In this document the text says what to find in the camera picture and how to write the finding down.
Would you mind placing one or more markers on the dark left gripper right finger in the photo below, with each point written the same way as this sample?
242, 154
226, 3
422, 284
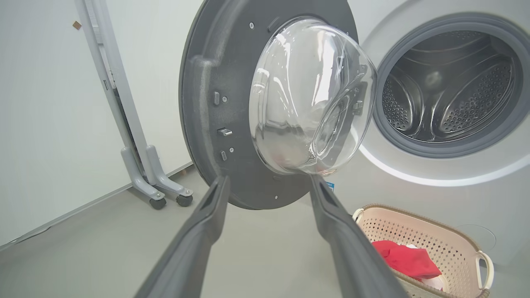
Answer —
356, 260

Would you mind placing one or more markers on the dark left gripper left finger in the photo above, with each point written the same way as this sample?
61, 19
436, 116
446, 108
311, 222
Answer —
186, 256

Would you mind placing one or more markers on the red and white garment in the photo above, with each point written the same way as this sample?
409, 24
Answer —
405, 258

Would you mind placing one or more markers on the round glass washing machine door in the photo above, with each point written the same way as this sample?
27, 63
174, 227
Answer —
215, 62

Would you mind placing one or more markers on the cream perforated laundry basket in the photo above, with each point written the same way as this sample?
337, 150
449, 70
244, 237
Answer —
451, 252

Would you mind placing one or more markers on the white washing machine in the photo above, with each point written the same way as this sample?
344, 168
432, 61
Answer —
455, 198

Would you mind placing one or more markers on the blue energy label sticker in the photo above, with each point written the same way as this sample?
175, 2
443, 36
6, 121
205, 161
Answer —
329, 186

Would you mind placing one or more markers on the grey wheeled stand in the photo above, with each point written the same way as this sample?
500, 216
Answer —
124, 103

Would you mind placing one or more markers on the small brown wall sticker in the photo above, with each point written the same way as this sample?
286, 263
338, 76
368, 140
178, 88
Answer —
77, 25

